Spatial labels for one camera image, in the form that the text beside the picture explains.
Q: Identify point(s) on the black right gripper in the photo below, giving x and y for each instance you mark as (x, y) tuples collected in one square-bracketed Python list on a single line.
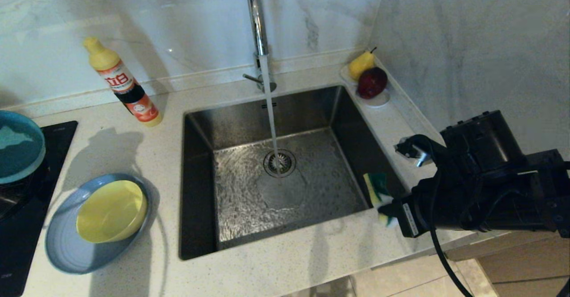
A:
[(432, 208)]

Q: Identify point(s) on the green and yellow sponge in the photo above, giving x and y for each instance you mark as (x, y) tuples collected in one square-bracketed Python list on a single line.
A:
[(376, 185)]

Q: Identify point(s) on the yellow dish soap bottle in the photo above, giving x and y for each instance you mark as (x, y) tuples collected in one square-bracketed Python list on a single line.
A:
[(127, 87)]

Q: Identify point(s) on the teal bowl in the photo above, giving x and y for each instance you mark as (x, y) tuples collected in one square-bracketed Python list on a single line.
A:
[(20, 159)]

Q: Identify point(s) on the metal sink drain strainer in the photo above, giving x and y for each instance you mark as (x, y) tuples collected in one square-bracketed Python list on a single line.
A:
[(287, 163)]

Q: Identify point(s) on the stainless steel sink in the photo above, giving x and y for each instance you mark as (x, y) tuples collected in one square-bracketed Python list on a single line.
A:
[(311, 110)]

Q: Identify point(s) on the dark red apple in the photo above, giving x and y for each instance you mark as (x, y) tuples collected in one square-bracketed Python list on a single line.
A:
[(372, 83)]

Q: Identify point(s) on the yellow pear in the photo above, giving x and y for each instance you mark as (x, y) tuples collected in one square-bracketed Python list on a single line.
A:
[(358, 67)]

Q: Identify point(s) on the light wood cabinet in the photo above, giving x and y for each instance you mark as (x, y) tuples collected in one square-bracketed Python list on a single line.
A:
[(525, 266)]

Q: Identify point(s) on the running water stream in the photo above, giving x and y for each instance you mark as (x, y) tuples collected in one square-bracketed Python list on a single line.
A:
[(269, 110)]

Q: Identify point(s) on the chrome kitchen faucet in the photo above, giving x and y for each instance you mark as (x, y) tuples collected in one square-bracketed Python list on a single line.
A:
[(258, 21)]

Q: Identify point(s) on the yellow bowl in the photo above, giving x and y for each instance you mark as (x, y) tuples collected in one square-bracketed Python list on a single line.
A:
[(111, 212)]

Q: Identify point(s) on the grey-blue plate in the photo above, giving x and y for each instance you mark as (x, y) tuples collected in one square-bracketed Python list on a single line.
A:
[(60, 243)]

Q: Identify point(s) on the black induction cooktop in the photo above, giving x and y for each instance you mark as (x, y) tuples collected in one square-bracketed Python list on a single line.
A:
[(22, 243)]

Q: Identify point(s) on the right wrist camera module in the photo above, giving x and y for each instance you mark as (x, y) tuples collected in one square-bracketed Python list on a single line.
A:
[(414, 148)]

